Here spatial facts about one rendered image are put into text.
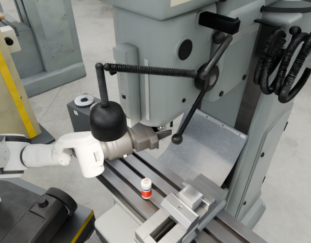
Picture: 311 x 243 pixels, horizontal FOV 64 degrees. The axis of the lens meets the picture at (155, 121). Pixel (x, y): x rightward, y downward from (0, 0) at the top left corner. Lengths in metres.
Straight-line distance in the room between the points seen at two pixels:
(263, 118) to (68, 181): 1.72
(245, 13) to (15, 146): 0.73
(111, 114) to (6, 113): 2.13
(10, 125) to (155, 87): 2.14
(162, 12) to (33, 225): 1.23
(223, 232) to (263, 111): 0.47
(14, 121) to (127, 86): 2.09
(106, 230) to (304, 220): 1.60
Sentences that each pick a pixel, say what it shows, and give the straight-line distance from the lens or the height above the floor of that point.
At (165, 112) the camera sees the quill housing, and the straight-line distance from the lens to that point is 0.62.
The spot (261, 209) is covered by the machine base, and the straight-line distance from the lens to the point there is 2.02.
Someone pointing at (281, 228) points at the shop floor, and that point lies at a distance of 2.19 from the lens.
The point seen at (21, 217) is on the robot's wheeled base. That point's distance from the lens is 1.54.
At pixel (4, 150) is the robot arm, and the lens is 0.82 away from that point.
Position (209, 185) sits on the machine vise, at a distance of 1.01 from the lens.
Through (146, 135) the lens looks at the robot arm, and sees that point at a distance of 0.74.
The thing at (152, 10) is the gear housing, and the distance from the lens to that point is 0.45.
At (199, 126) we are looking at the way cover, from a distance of 1.19.
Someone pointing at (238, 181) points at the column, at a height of 0.76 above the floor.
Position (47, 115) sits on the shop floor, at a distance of 3.06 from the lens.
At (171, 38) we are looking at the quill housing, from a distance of 0.53.
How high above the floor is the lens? 1.78
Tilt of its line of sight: 41 degrees down
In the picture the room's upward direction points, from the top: straight up
